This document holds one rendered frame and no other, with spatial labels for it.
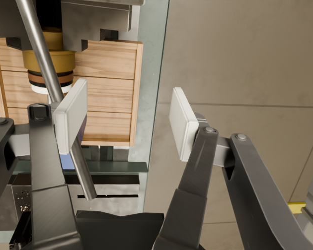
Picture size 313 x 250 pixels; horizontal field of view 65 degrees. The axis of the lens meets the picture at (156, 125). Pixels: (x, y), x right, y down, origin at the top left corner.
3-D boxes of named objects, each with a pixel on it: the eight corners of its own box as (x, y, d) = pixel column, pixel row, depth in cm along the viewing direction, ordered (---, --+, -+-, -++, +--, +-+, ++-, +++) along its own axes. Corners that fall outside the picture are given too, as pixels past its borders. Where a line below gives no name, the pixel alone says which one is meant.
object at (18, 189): (18, 172, 66) (10, 185, 61) (57, 173, 67) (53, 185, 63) (27, 226, 75) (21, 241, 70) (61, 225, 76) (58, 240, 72)
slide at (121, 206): (-13, 174, 70) (-21, 184, 66) (138, 174, 77) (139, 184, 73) (-2, 219, 78) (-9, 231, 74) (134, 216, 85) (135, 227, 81)
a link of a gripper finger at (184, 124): (187, 122, 15) (199, 122, 15) (173, 86, 21) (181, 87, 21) (180, 161, 16) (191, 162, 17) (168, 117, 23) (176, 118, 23)
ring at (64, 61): (6, 28, 36) (14, 88, 40) (72, 34, 38) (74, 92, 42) (27, 22, 44) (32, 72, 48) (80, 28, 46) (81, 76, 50)
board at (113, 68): (-10, 26, 58) (-18, 28, 55) (141, 41, 65) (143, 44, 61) (9, 136, 72) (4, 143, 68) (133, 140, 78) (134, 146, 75)
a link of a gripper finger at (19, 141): (46, 160, 14) (-10, 157, 13) (69, 121, 18) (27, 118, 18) (44, 138, 13) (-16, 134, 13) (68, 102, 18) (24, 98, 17)
